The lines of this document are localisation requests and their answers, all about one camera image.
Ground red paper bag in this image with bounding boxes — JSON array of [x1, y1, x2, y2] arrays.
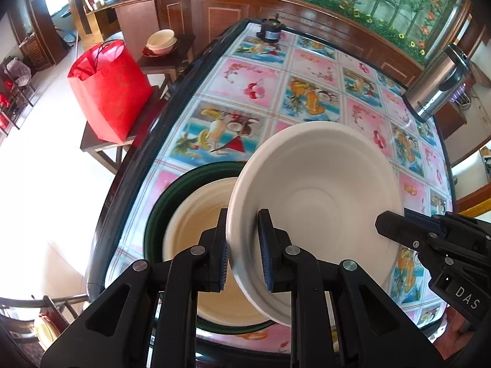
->
[[68, 39, 154, 143]]

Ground white paper bowl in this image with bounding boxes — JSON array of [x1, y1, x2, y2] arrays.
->
[[226, 121, 405, 327]]

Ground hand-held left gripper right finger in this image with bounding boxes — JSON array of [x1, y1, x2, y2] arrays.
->
[[257, 209, 447, 368]]

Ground dark green plastic bowl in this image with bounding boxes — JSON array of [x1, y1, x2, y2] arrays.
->
[[144, 161, 277, 334]]

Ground small black motor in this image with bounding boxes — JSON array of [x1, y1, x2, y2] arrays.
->
[[256, 17, 286, 41]]

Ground dark wooden side table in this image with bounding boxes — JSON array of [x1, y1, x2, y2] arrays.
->
[[136, 34, 196, 98]]

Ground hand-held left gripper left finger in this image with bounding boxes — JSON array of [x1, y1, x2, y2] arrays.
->
[[40, 207, 231, 368]]

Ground wooden side cabinet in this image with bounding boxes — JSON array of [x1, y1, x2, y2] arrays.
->
[[437, 100, 466, 139]]

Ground small red plate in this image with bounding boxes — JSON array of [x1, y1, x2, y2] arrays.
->
[[143, 42, 180, 58]]

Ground cream plastic bowl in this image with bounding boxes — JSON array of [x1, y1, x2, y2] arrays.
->
[[162, 177, 271, 328]]

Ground dark wooden bench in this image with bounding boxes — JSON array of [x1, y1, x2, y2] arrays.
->
[[80, 84, 169, 175]]

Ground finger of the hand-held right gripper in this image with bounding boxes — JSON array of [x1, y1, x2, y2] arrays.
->
[[404, 209, 461, 234], [376, 211, 442, 254]]

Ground stainless steel thermos kettle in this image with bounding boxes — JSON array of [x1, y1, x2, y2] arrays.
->
[[402, 44, 470, 123]]

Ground stacked bowls on stool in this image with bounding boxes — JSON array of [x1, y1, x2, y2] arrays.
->
[[147, 29, 178, 55]]

